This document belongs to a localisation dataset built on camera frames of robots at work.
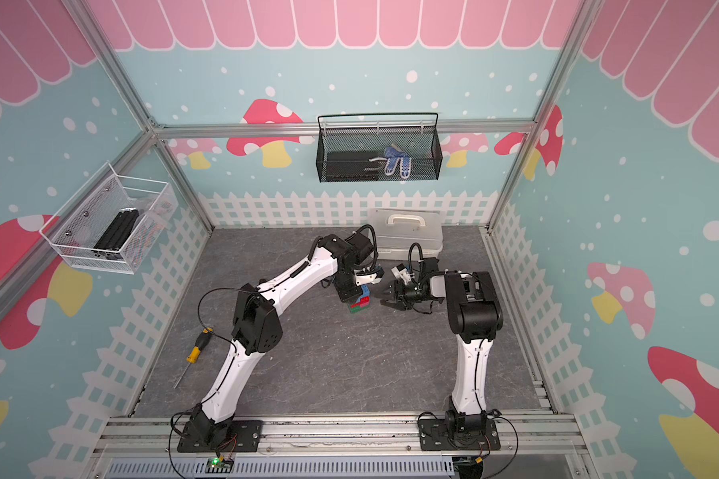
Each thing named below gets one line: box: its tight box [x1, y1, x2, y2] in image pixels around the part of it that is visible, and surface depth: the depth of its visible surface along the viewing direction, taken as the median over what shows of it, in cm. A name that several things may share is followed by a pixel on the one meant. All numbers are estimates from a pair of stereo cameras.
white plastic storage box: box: [367, 207, 444, 261], surface depth 107 cm
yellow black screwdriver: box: [172, 327, 214, 390], surface depth 91 cm
